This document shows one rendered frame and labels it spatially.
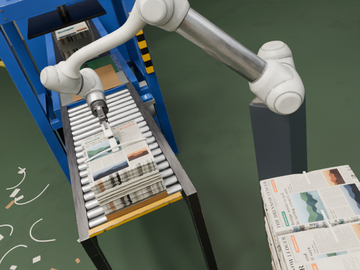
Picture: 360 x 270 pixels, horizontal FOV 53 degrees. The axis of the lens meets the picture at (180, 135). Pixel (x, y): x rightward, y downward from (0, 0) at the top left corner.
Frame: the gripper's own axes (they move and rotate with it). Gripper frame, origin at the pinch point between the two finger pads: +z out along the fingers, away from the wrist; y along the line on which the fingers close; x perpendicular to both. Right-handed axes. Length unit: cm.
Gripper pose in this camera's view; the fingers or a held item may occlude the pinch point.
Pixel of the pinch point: (112, 142)
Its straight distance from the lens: 158.3
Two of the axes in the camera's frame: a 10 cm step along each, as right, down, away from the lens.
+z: 3.9, 8.0, -4.6
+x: -9.2, 3.6, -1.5
